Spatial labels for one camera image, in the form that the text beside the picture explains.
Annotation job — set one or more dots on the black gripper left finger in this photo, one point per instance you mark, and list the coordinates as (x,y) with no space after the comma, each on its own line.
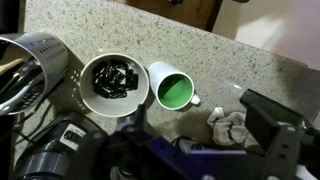
(141,115)

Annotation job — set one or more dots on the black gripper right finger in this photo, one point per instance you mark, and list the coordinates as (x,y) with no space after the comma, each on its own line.
(266,113)

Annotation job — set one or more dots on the white bowl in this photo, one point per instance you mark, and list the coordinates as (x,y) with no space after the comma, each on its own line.
(113,107)

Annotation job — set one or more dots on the white cloth black stripes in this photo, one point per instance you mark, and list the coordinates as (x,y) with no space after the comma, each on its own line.
(230,130)

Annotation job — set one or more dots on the pile of black clips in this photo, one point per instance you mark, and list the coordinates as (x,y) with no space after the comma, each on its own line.
(110,81)

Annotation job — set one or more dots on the white mug green inside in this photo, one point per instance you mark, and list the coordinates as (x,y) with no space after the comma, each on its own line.
(160,71)

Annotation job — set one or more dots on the brown wooden furniture panel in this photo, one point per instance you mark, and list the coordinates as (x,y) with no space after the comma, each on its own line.
(173,11)

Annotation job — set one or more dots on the wooden spatula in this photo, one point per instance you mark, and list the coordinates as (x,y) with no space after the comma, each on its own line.
(13,61)

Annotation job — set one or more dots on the black electric stove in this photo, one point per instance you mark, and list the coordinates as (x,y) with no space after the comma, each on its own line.
(8,16)

